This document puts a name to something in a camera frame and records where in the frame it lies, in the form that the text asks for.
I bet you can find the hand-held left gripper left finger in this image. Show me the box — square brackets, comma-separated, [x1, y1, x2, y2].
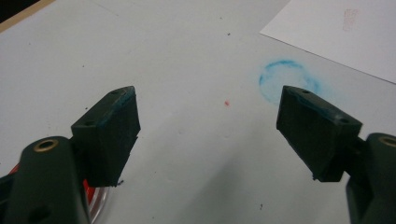
[70, 86, 141, 189]

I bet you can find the red round ink pad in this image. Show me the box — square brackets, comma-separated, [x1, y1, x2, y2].
[8, 162, 110, 224]

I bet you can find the white paper sheet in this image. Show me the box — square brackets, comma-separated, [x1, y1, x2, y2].
[259, 0, 396, 85]

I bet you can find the white foam board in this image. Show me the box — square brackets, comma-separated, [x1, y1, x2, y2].
[0, 0, 396, 224]

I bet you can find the wooden table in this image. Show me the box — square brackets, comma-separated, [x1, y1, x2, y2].
[0, 0, 56, 34]

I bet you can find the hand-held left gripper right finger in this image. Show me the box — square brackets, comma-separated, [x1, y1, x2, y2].
[276, 85, 363, 183]

